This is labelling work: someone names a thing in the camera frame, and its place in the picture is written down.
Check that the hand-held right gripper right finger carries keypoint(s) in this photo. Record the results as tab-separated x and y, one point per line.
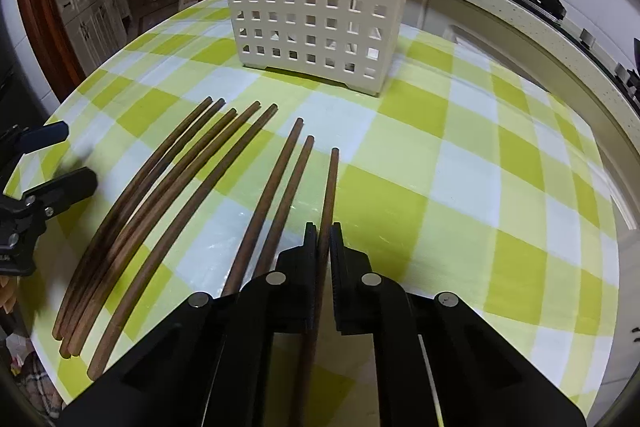
350	272

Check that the brown wooden chopstick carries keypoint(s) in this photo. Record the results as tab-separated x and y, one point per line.
328	187

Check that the black glass cooktop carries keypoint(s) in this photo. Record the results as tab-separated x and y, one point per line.
605	57

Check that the white kitchen counter cabinet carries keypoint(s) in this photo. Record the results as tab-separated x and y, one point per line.
500	12

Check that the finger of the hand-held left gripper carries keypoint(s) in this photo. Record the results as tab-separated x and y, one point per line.
65	189
47	134

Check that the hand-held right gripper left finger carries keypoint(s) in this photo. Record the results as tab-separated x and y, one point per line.
299	269

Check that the plaid cloth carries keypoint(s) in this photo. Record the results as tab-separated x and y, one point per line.
37	382

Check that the row of brown chopsticks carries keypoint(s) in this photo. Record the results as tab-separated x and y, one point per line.
287	147

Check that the silver stove knob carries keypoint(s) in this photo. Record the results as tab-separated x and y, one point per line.
624	76
587	38

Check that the person's left hand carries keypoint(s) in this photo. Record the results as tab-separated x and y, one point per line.
6	296

